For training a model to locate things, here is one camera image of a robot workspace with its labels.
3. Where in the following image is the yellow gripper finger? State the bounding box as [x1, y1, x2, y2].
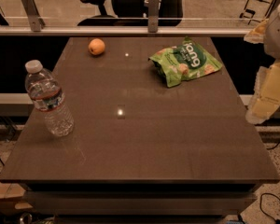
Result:
[244, 20, 268, 44]
[245, 60, 280, 124]

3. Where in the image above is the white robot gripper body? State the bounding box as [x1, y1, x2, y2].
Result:
[264, 3, 280, 59]

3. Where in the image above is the green rice chip bag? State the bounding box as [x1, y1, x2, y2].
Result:
[149, 36, 223, 88]

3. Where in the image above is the wooden stool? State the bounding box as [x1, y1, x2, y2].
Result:
[239, 0, 275, 24]

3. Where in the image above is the black office chair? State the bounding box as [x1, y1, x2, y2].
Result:
[77, 0, 183, 26]

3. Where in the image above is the orange fruit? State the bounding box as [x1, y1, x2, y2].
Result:
[88, 38, 105, 56]

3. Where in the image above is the clear plastic water bottle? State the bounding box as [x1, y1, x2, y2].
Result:
[25, 60, 74, 137]

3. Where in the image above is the grey metal rail bracket middle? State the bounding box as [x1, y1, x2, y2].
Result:
[147, 0, 159, 33]

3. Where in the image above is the grey metal rail bracket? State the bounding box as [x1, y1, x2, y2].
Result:
[147, 0, 159, 33]
[21, 0, 45, 32]

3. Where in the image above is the black floor cable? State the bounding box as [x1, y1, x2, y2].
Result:
[259, 192, 280, 224]

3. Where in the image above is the grey metal rail bracket left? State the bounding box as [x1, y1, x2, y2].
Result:
[21, 0, 45, 32]

